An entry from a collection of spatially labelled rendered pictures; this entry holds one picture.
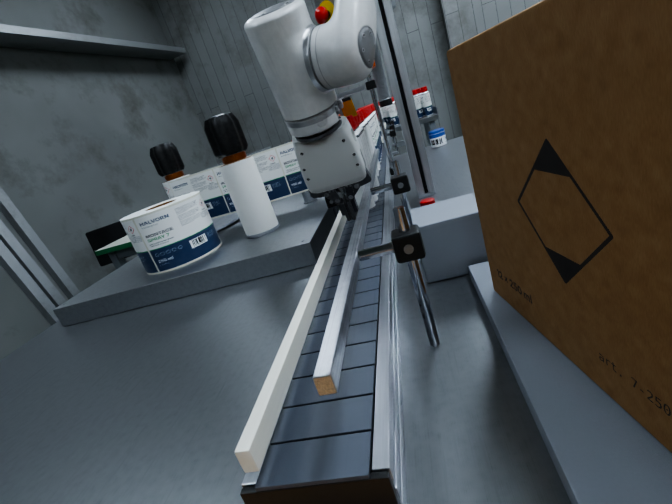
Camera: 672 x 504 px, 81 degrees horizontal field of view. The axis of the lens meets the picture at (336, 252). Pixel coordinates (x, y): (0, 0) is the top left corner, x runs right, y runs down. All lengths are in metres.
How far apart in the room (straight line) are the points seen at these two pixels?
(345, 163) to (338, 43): 0.18
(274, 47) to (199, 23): 5.59
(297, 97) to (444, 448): 0.44
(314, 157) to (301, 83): 0.12
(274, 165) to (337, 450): 0.97
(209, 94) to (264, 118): 0.84
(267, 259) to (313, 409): 0.52
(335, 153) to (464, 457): 0.44
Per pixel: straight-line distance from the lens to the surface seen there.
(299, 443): 0.33
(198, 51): 6.14
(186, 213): 1.00
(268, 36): 0.55
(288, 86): 0.56
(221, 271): 0.88
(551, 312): 0.38
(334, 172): 0.63
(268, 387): 0.34
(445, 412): 0.39
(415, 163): 1.05
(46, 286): 3.22
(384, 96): 1.16
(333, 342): 0.27
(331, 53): 0.52
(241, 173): 0.97
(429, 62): 5.28
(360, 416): 0.33
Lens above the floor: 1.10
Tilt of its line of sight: 18 degrees down
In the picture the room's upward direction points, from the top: 19 degrees counter-clockwise
